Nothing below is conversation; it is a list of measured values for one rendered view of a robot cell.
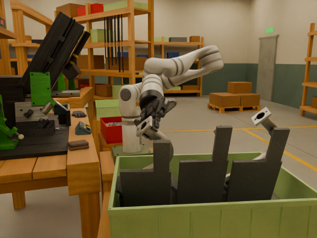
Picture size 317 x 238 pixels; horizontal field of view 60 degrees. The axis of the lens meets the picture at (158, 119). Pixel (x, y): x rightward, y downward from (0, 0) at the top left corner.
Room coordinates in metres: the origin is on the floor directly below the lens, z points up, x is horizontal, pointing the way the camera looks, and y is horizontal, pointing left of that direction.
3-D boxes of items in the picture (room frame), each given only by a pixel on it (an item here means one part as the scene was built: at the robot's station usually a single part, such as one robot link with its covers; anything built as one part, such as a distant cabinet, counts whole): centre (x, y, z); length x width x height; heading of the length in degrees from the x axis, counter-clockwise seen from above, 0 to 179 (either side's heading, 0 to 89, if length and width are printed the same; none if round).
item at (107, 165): (1.33, 0.13, 0.83); 0.32 x 0.32 x 0.04; 14
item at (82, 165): (1.86, 0.55, 0.82); 1.50 x 0.14 x 0.15; 17
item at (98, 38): (5.17, 1.11, 1.19); 2.30 x 0.55 x 2.39; 48
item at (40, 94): (1.73, 0.74, 1.17); 0.13 x 0.12 x 0.20; 17
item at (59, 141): (1.78, 0.82, 0.89); 1.10 x 0.42 x 0.02; 17
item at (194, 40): (10.44, -0.06, 1.12); 3.16 x 0.54 x 2.24; 98
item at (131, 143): (1.33, 0.14, 0.98); 0.09 x 0.09 x 0.17; 20
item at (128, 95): (1.34, 0.14, 1.14); 0.09 x 0.09 x 0.17; 67
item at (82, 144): (1.36, 0.42, 0.91); 0.10 x 0.08 x 0.03; 120
